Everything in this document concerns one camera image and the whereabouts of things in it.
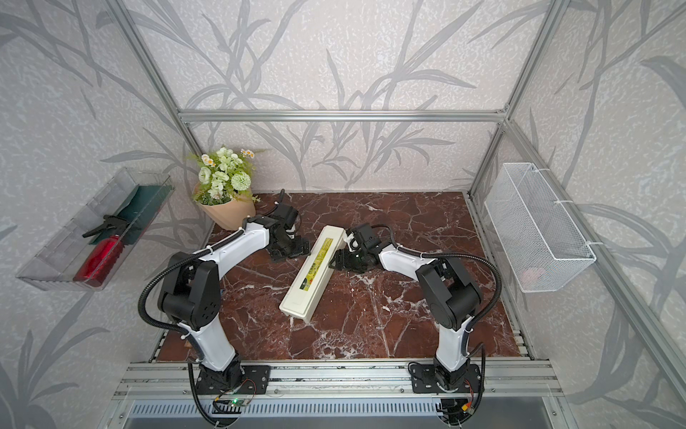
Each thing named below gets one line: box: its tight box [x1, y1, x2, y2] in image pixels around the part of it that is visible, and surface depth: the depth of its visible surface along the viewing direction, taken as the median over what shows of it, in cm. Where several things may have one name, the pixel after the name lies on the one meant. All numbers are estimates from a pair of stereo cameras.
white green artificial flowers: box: [187, 146, 261, 207], surface depth 90 cm
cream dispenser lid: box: [279, 225, 347, 324], surface depth 87 cm
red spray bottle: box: [73, 235, 124, 287], surface depth 59 cm
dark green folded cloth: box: [88, 185, 175, 245], surface depth 68 cm
